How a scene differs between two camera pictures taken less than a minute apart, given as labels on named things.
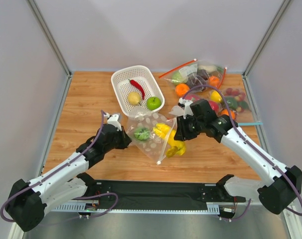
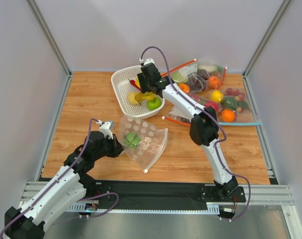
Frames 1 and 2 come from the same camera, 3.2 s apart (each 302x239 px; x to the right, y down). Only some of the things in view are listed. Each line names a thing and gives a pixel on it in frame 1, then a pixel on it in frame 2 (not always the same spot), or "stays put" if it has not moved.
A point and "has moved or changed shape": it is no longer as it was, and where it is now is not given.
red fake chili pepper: [136, 85] stays put
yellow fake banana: [164, 131] -> [140, 97]
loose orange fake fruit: [181, 89] stays put
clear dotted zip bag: [149, 132] has moved or changed shape
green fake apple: [153, 103] stays put
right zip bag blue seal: [250, 123] stays put
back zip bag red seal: [194, 60] stays put
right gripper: [182, 129] -> [143, 83]
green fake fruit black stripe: [142, 134] -> [132, 140]
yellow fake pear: [134, 98] stays put
